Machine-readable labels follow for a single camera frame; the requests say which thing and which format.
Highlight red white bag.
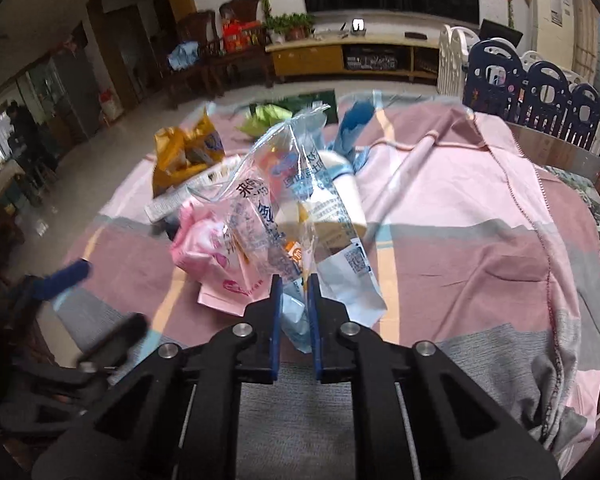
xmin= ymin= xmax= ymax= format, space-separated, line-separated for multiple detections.
xmin=100 ymin=90 xmax=122 ymax=122

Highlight green potted plant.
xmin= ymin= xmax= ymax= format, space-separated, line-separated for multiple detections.
xmin=265 ymin=12 xmax=316 ymax=43

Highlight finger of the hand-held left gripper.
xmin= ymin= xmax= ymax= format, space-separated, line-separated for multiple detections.
xmin=0 ymin=258 xmax=93 ymax=321
xmin=55 ymin=312 xmax=148 ymax=378

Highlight red gift boxes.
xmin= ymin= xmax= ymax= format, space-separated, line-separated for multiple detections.
xmin=222 ymin=20 xmax=263 ymax=53

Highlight yellow wooden television cabinet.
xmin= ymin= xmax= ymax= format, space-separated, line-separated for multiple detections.
xmin=265 ymin=35 xmax=443 ymax=83

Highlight dark wooden chair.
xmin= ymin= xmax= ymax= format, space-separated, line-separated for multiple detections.
xmin=205 ymin=0 xmax=276 ymax=97
xmin=162 ymin=10 xmax=221 ymax=108

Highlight blue wrapper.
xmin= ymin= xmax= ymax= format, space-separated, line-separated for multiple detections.
xmin=337 ymin=100 xmax=381 ymax=171

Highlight white wall notice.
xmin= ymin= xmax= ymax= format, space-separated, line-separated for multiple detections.
xmin=550 ymin=0 xmax=573 ymax=28

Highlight navy baby fence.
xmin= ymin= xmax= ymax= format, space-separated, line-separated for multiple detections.
xmin=462 ymin=40 xmax=600 ymax=156

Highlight dark green board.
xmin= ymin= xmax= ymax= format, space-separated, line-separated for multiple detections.
xmin=285 ymin=89 xmax=338 ymax=123

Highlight white paper box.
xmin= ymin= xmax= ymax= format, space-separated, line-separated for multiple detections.
xmin=145 ymin=160 xmax=231 ymax=223

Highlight light blue cloth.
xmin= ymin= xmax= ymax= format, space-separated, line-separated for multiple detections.
xmin=167 ymin=42 xmax=203 ymax=71

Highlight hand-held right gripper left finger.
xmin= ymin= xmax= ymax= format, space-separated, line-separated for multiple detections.
xmin=32 ymin=274 xmax=284 ymax=480

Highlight green wrapper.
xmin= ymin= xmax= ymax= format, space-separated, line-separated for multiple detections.
xmin=237 ymin=102 xmax=293 ymax=138

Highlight pink grey blanket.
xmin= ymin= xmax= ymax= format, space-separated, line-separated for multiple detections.
xmin=65 ymin=92 xmax=600 ymax=456

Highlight yellow snack bag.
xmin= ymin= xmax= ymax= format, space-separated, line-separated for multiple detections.
xmin=152 ymin=110 xmax=226 ymax=198

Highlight pink packet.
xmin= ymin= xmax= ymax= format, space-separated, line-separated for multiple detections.
xmin=170 ymin=197 xmax=276 ymax=318

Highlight black screen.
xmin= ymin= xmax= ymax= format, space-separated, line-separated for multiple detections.
xmin=480 ymin=19 xmax=523 ymax=48

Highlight clear printed plastic bag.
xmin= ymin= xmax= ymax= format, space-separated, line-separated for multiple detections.
xmin=187 ymin=102 xmax=388 ymax=356

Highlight white baby fence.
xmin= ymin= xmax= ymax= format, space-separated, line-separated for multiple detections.
xmin=437 ymin=24 xmax=481 ymax=96

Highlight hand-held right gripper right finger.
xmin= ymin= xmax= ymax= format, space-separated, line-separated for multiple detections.
xmin=307 ymin=272 xmax=561 ymax=480

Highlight white plastic bottle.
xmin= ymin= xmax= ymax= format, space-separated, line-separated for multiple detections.
xmin=275 ymin=150 xmax=366 ymax=226

